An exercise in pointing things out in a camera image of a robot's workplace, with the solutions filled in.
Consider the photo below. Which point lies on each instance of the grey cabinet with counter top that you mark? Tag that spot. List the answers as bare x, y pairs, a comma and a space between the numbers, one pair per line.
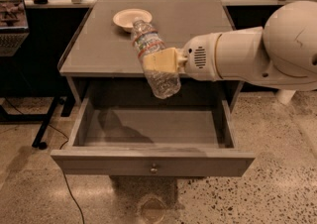
100, 56

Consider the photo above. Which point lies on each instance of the open grey top drawer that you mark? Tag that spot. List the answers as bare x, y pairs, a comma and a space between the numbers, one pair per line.
126, 141

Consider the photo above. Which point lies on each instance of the black table leg frame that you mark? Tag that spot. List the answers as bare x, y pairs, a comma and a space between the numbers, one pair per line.
24, 111

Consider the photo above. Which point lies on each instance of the clear plastic water bottle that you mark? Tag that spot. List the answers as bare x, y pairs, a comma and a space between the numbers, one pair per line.
146, 40

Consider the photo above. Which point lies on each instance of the white gripper with vent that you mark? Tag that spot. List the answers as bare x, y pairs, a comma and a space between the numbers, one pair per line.
199, 56

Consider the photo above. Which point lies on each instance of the round metal drawer knob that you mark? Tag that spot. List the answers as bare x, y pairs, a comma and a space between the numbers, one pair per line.
154, 168

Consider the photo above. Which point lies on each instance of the white paper bowl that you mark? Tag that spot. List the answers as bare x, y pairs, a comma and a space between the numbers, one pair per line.
125, 18

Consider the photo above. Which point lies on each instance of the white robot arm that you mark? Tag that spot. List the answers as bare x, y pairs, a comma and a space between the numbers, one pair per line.
282, 54

